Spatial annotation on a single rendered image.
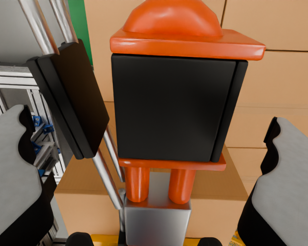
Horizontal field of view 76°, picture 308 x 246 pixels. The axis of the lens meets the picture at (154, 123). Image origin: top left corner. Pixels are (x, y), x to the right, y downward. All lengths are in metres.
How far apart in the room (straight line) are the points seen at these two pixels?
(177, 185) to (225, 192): 0.29
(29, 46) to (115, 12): 0.85
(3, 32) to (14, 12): 0.14
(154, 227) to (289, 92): 0.73
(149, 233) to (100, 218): 0.29
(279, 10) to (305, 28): 0.10
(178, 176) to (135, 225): 0.07
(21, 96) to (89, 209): 0.95
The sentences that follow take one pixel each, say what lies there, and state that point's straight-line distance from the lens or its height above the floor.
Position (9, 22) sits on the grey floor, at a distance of 1.44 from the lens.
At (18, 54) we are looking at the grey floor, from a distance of 1.48.
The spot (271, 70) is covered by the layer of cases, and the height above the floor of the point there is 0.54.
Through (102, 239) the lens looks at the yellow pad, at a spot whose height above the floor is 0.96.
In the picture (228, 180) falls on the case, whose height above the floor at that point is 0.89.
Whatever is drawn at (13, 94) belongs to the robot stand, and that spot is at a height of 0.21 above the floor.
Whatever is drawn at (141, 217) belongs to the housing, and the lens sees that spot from 0.20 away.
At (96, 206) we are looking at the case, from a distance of 0.47.
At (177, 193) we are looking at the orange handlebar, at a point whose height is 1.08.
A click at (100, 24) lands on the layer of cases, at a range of 0.67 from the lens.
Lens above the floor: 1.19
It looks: 57 degrees down
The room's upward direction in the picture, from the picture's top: 179 degrees counter-clockwise
